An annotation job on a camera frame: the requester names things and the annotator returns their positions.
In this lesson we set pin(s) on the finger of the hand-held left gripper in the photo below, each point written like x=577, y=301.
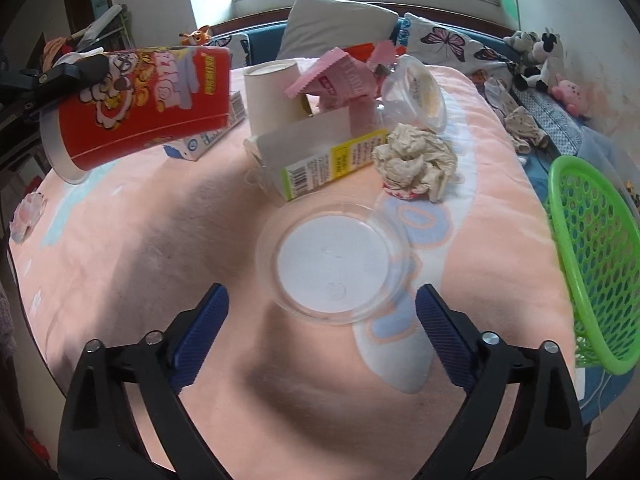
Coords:
x=75, y=76

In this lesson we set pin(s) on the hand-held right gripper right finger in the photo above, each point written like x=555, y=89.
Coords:
x=447, y=340

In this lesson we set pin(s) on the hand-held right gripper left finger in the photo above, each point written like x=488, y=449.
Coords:
x=200, y=340

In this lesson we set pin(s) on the red popcorn cup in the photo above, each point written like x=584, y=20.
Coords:
x=150, y=110

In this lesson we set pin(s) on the clear round plastic lid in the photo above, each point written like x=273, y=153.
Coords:
x=330, y=260

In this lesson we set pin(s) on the green plastic basket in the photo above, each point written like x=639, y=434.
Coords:
x=565, y=240

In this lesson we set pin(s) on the orange snack packet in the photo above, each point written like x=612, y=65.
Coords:
x=357, y=51

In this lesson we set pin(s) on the metal rack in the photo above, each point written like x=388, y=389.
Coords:
x=117, y=25

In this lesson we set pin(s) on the pink printed blanket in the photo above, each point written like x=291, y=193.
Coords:
x=150, y=240

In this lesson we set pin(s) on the small clear pink wrapper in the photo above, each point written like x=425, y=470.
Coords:
x=27, y=215

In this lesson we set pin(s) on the orange fox plush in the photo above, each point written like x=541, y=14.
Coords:
x=197, y=36

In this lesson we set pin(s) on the blue white carton box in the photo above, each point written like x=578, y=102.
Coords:
x=200, y=145

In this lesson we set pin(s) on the white blue printed pillow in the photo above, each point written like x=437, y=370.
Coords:
x=235, y=50

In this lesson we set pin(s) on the crumpled beige tissue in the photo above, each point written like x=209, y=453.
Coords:
x=415, y=160

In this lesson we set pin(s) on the white paper cup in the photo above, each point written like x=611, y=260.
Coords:
x=267, y=100

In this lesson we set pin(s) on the yellow green carton box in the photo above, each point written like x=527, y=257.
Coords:
x=320, y=160

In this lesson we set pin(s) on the beige crumpled clothes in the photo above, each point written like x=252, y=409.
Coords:
x=520, y=122

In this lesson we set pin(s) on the black white patterned cloth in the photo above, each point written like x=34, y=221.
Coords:
x=555, y=120

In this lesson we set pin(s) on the clear plastic cup with lid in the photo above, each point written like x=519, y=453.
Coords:
x=415, y=95

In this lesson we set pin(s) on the grey pillow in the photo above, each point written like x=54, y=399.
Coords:
x=340, y=25

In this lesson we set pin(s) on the pink snack wrapper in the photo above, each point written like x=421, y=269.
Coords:
x=345, y=80

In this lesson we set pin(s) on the pink round plush toy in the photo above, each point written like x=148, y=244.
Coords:
x=570, y=92

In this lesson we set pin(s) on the butterfly print pillow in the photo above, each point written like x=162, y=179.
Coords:
x=450, y=40

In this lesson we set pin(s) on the black white cow plush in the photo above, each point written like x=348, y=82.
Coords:
x=547, y=55

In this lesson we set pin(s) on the grey plush toy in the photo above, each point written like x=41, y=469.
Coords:
x=522, y=40

